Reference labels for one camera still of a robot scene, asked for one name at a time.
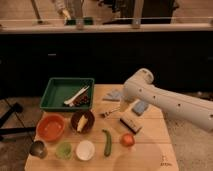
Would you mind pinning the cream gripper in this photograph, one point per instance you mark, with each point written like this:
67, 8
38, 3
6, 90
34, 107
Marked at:
124, 104

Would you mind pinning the grey-blue towel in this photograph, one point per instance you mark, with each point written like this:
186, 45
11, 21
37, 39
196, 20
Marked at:
114, 95

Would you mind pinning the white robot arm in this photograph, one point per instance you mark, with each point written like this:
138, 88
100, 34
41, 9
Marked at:
139, 86

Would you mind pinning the white paper cup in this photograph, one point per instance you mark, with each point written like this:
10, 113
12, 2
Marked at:
85, 150

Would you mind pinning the green plastic cup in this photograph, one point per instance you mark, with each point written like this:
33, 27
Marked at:
63, 150

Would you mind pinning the metal cup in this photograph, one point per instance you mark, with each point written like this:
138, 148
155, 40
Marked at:
38, 149

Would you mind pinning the blue sponge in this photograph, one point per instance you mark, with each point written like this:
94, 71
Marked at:
140, 107

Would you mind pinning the red tomato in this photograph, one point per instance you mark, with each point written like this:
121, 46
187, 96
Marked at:
127, 140

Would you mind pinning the dark red tray item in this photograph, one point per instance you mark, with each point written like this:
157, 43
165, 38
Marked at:
82, 100

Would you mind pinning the green cucumber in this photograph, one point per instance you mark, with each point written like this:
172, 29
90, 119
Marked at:
108, 144

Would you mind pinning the yellow banana piece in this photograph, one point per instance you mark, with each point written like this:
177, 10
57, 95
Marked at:
82, 122

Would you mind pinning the dark brown bowl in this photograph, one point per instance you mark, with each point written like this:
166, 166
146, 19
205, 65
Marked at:
76, 117

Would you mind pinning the green plastic tray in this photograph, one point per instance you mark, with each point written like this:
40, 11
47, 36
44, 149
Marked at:
60, 89

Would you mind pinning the orange bowl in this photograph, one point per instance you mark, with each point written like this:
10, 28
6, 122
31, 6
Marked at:
50, 128

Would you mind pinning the black tripod legs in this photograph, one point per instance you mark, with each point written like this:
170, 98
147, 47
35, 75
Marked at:
10, 123

